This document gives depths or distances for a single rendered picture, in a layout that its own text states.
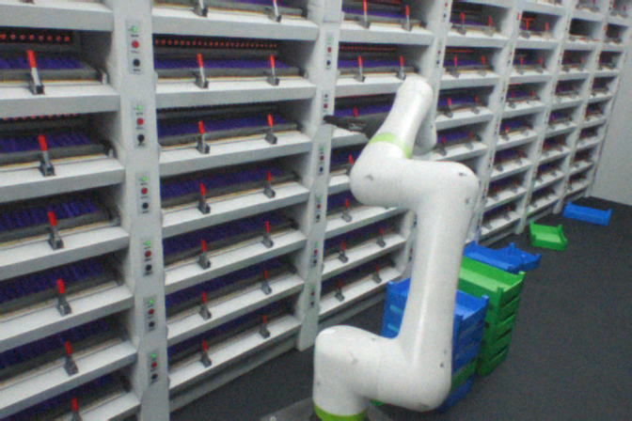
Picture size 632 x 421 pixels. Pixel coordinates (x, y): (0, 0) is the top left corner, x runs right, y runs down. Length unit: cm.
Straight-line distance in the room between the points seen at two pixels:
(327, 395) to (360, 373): 10
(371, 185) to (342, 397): 46
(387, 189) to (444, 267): 21
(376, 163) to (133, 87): 64
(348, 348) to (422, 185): 38
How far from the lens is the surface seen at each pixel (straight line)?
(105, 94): 137
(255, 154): 166
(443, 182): 110
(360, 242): 234
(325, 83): 183
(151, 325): 163
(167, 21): 144
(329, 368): 112
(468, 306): 199
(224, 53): 175
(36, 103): 132
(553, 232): 396
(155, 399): 180
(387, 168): 113
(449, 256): 110
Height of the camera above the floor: 125
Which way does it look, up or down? 20 degrees down
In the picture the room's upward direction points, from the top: 4 degrees clockwise
